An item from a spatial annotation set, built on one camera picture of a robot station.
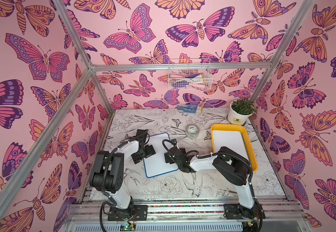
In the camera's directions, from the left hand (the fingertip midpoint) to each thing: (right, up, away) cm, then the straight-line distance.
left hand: (149, 154), depth 95 cm
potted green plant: (+62, +29, +3) cm, 68 cm away
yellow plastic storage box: (+65, +17, +7) cm, 68 cm away
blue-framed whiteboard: (+4, -7, 0) cm, 8 cm away
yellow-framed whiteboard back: (+59, +9, +8) cm, 60 cm away
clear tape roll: (+30, +15, +12) cm, 35 cm away
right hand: (+15, +2, +2) cm, 15 cm away
